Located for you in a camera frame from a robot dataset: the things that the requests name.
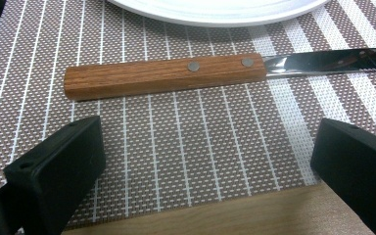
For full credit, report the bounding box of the brown striped woven placemat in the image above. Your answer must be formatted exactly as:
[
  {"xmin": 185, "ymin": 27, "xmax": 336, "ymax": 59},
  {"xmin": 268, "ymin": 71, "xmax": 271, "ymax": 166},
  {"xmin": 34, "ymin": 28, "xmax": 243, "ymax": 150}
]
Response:
[{"xmin": 0, "ymin": 0, "xmax": 376, "ymax": 229}]

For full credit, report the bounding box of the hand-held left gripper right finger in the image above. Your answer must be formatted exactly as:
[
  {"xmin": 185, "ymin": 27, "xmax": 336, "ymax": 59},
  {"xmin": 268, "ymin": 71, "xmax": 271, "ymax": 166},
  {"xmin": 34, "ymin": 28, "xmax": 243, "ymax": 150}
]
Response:
[{"xmin": 309, "ymin": 117, "xmax": 376, "ymax": 235}]

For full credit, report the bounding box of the wooden handled knife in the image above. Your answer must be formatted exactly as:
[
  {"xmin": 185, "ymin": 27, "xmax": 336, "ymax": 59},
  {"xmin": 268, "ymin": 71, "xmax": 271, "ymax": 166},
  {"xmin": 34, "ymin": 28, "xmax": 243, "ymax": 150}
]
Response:
[{"xmin": 63, "ymin": 46, "xmax": 376, "ymax": 102}]

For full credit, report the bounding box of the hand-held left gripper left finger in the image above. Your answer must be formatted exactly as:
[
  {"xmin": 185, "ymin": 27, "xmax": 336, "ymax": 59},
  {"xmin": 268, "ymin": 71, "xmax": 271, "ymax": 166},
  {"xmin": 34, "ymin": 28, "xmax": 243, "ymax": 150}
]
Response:
[{"xmin": 0, "ymin": 115, "xmax": 107, "ymax": 235}]

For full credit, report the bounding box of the white plate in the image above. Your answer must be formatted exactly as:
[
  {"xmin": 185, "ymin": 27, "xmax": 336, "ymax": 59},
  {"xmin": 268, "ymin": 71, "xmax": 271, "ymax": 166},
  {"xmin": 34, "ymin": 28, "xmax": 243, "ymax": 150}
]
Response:
[{"xmin": 107, "ymin": 0, "xmax": 331, "ymax": 28}]

